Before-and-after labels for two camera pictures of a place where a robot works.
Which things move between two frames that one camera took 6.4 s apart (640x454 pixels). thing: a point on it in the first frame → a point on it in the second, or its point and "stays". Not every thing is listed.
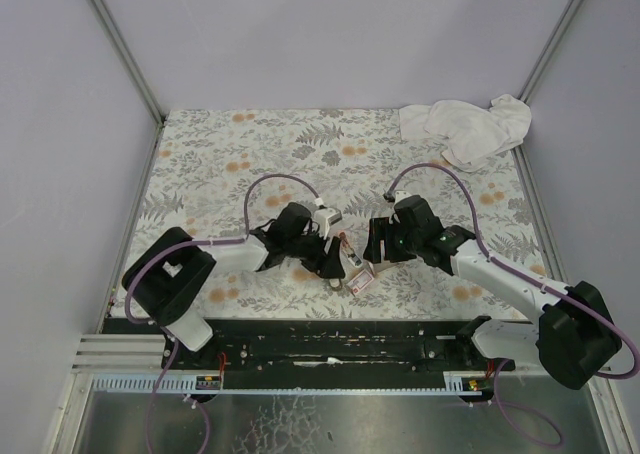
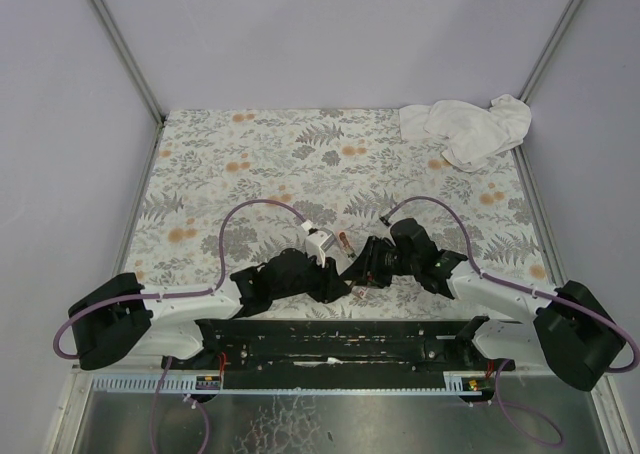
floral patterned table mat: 226,173 stays
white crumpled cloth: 477,136 stays
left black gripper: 323,252 → 320,280
